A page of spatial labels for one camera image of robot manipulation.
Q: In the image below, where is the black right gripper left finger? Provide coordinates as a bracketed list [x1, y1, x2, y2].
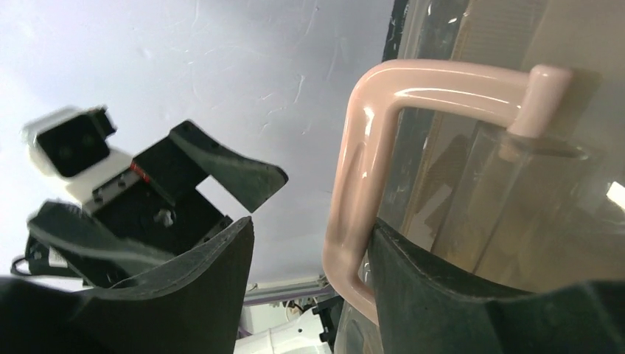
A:
[1, 217, 254, 353]

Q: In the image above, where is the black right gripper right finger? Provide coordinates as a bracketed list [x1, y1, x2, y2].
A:
[369, 220, 624, 353]

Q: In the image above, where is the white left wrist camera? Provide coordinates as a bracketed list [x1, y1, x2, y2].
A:
[21, 105, 132, 205]

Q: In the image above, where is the translucent beige tool box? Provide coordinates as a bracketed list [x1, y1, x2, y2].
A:
[323, 1, 624, 353]

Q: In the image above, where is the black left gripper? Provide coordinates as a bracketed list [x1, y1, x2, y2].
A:
[27, 120, 288, 288]

